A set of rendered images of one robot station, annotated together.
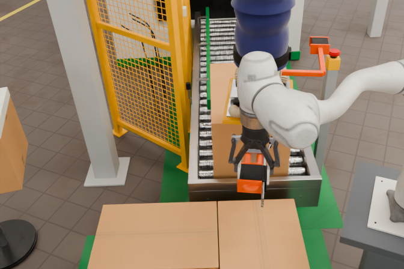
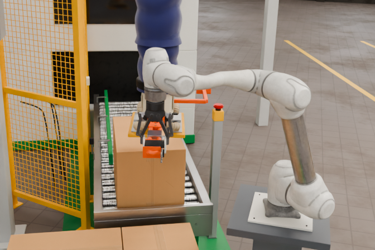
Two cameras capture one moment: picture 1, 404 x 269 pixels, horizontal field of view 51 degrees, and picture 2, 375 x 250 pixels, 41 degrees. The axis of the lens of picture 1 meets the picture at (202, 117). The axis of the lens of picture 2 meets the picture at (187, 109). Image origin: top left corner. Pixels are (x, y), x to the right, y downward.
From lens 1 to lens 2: 0.97 m
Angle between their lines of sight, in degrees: 21
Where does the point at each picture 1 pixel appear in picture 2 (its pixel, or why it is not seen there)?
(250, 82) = (152, 63)
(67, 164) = not seen: outside the picture
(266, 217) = (165, 235)
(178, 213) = (85, 236)
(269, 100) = (163, 68)
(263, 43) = not seen: hidden behind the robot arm
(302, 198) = (197, 226)
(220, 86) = (123, 130)
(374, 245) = (253, 231)
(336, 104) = (206, 77)
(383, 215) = (260, 214)
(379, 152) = not seen: hidden behind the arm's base
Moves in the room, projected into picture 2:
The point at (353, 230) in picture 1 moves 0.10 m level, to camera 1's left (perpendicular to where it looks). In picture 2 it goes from (236, 224) to (217, 226)
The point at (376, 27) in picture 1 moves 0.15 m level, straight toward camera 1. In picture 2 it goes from (262, 116) to (261, 120)
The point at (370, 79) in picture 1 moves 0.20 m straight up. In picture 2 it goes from (230, 76) to (233, 29)
